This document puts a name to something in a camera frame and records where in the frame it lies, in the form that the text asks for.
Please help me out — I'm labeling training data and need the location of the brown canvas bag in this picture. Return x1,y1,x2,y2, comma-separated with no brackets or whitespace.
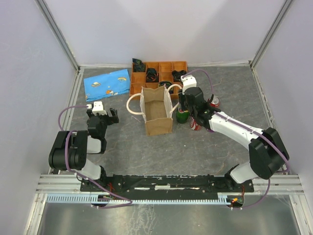
126,84,182,136

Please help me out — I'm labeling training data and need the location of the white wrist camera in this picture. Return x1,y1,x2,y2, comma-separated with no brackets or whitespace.
92,101,107,116
181,75,197,94

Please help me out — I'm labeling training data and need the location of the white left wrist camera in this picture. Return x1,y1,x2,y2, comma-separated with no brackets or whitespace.
92,101,107,116

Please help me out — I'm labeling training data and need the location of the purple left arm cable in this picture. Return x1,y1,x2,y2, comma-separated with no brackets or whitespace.
57,104,134,210

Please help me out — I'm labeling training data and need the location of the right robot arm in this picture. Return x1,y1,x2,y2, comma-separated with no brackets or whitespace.
179,87,290,191

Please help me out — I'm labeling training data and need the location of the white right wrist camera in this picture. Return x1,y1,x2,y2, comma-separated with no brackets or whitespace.
181,75,197,94

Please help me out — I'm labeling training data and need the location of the dark patterned rolled fabric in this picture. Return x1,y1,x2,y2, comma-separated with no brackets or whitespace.
132,58,146,72

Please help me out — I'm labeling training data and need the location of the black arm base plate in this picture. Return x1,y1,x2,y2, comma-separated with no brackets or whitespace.
80,175,254,201

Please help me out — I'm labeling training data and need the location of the black rolled band left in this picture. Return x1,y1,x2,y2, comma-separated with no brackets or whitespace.
146,68,159,83

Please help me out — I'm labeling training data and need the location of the dark rolled fabric behind bag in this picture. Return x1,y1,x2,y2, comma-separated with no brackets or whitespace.
158,81,174,94

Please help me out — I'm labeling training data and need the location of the black rolled band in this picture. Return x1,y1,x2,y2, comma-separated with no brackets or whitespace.
146,68,159,83
172,70,187,82

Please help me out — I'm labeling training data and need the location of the red soda can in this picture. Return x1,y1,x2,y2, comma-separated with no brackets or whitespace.
190,117,201,131
210,96,221,107

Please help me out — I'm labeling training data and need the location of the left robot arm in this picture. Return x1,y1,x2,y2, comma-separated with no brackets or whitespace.
48,108,119,191

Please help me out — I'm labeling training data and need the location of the black rolled band right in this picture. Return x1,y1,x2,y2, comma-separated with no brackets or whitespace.
172,70,187,82

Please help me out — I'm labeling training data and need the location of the green glass bottle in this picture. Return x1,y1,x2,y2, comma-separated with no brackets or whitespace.
176,108,189,124

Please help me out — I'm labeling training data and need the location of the blue patterned cloth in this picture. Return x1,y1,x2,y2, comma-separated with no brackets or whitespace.
84,69,131,102

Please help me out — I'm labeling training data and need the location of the orange compartment tray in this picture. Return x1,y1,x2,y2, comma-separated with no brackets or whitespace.
129,61,188,96

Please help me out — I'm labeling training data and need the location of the light blue cable duct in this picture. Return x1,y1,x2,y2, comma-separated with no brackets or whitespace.
46,193,230,205

